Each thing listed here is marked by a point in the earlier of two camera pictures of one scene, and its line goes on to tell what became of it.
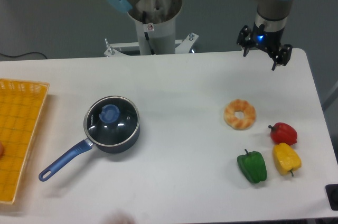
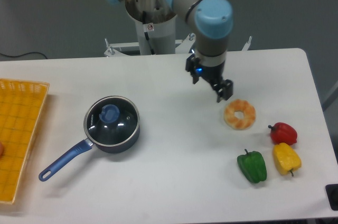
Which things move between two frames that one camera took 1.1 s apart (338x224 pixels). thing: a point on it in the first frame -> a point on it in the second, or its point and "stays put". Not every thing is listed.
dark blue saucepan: [87, 144] stays put
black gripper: [271, 41] -> [224, 89]
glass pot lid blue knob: [110, 113] stays put
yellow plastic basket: [20, 102] stays put
